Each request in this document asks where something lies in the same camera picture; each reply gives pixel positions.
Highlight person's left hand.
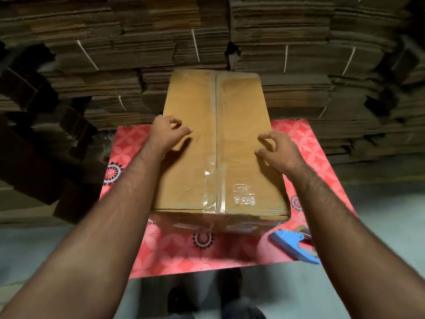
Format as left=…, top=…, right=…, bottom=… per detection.
left=145, top=115, right=194, bottom=159

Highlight person's right hand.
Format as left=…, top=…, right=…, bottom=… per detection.
left=256, top=130, right=307, bottom=176

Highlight person's left forearm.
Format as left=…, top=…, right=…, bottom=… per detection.
left=0, top=147, right=166, bottom=319

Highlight person's right forearm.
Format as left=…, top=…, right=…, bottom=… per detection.
left=285, top=160, right=425, bottom=319

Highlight taped brown cardboard box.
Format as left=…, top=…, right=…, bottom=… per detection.
left=151, top=68, right=292, bottom=235

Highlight blue tape dispenser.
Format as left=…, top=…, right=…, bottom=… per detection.
left=268, top=225, right=321, bottom=265

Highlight red patterned table cloth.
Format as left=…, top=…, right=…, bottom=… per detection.
left=99, top=118, right=358, bottom=280

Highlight stack of flattened cardboard sheets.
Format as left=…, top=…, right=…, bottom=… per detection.
left=0, top=0, right=425, bottom=185

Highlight pile of dark cardboard pieces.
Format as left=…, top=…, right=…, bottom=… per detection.
left=0, top=42, right=112, bottom=226

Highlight person's grey trouser leg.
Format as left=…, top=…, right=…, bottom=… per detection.
left=220, top=296, right=267, bottom=319

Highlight person's black shoe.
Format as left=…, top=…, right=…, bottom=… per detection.
left=167, top=286, right=194, bottom=315

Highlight white binding straps on bundles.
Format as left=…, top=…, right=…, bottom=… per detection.
left=76, top=0, right=363, bottom=119

